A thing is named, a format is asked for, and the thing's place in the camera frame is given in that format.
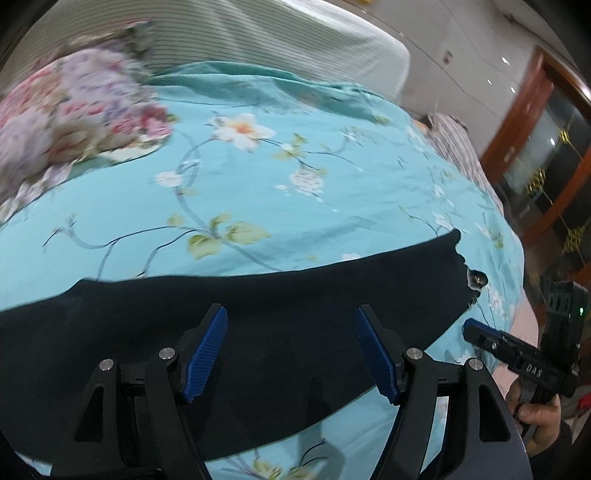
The striped white quilt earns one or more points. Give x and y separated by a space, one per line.
258 41

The pink floral pillow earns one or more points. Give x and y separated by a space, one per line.
74 115

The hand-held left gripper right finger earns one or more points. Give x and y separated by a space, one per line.
375 354

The striped pillow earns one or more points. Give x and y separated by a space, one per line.
455 143

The black pants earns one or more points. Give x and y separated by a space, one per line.
258 341

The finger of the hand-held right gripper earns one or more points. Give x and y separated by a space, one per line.
508 353

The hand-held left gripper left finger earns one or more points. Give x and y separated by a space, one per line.
208 350

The person's right hand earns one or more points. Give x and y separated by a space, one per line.
540 417

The teal floral bed sheet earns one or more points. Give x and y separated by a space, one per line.
277 194

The wooden framed glass door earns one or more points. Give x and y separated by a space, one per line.
549 147

